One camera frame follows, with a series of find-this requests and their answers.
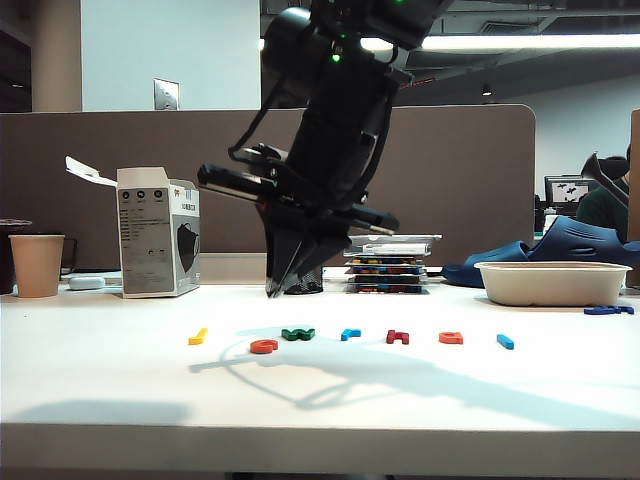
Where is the metal wall plate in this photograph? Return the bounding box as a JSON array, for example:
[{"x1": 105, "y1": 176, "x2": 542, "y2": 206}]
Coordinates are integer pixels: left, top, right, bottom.
[{"x1": 153, "y1": 78, "x2": 182, "y2": 112}]

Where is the beige pulp bowl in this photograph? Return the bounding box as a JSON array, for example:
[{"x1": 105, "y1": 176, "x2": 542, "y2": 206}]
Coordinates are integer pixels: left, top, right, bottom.
[{"x1": 473, "y1": 262, "x2": 633, "y2": 308}]

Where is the brown desk partition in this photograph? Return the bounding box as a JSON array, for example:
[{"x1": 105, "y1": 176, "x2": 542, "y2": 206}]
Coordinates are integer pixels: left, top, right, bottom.
[{"x1": 0, "y1": 104, "x2": 536, "y2": 271}]

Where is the clear plastic case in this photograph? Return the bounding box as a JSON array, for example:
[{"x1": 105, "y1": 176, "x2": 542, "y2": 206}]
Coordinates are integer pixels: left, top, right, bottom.
[{"x1": 344, "y1": 232, "x2": 443, "y2": 260}]

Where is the dark lidded cup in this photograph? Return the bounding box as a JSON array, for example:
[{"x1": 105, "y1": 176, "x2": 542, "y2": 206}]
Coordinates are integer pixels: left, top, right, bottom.
[{"x1": 0, "y1": 218, "x2": 34, "y2": 296}]

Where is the brown paper cup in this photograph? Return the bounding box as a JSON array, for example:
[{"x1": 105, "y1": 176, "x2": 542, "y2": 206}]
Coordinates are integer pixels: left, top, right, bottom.
[{"x1": 8, "y1": 235, "x2": 66, "y2": 300}]

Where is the ceiling light strip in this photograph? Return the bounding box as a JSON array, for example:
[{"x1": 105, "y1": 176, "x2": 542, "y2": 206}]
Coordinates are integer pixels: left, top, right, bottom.
[{"x1": 258, "y1": 33, "x2": 640, "y2": 53}]

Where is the person in green shirt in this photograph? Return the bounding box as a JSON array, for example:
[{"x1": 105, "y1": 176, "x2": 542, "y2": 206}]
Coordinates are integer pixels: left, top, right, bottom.
[{"x1": 574, "y1": 144, "x2": 630, "y2": 244}]

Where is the navy blue slipper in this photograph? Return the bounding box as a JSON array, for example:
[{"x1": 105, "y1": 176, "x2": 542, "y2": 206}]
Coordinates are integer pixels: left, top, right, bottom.
[
  {"x1": 440, "y1": 240, "x2": 534, "y2": 290},
  {"x1": 527, "y1": 215, "x2": 640, "y2": 266}
]

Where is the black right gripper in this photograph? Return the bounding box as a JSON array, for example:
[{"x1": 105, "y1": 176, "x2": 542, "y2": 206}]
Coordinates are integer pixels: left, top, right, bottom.
[{"x1": 197, "y1": 114, "x2": 400, "y2": 300}]

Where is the letter magnet tray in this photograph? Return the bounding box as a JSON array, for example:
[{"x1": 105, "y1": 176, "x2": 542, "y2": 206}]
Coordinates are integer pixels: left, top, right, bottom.
[
  {"x1": 348, "y1": 265, "x2": 429, "y2": 278},
  {"x1": 344, "y1": 283, "x2": 430, "y2": 296},
  {"x1": 344, "y1": 256, "x2": 426, "y2": 268},
  {"x1": 345, "y1": 275, "x2": 429, "y2": 287}
]

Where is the white grey mask box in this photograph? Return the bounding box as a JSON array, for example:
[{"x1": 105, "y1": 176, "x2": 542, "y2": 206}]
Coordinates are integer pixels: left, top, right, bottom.
[{"x1": 64, "y1": 157, "x2": 202, "y2": 300}]

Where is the computer monitor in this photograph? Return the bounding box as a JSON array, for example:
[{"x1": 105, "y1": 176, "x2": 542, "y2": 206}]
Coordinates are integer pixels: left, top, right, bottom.
[{"x1": 543, "y1": 175, "x2": 596, "y2": 206}]

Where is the dark blue letter magnet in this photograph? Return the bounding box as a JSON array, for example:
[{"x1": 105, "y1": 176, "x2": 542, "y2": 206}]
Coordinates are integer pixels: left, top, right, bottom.
[{"x1": 583, "y1": 305, "x2": 636, "y2": 317}]

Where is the black camera cable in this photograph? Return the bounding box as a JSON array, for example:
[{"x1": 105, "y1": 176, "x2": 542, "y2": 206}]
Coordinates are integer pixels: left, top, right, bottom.
[{"x1": 228, "y1": 74, "x2": 286, "y2": 161}]

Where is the white earbud case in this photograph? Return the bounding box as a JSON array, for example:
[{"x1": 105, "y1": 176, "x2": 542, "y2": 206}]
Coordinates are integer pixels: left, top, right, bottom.
[{"x1": 68, "y1": 276, "x2": 107, "y2": 292}]

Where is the brown board panel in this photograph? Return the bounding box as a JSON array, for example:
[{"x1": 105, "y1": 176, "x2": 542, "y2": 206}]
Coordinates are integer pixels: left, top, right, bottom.
[{"x1": 625, "y1": 109, "x2": 640, "y2": 290}]

